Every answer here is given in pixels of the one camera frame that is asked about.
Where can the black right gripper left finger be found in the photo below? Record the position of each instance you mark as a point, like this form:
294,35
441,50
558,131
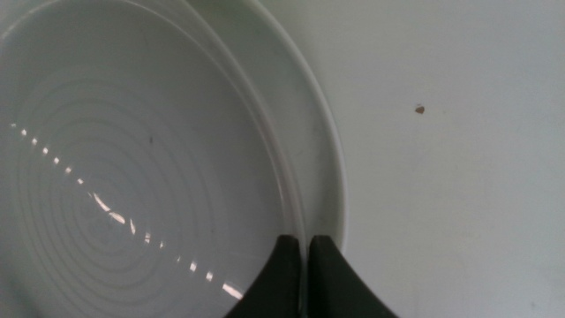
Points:
278,291

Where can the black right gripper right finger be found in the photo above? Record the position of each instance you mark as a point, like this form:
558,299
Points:
331,291

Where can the pale grey shallow bowl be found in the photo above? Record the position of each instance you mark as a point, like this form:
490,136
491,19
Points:
132,154

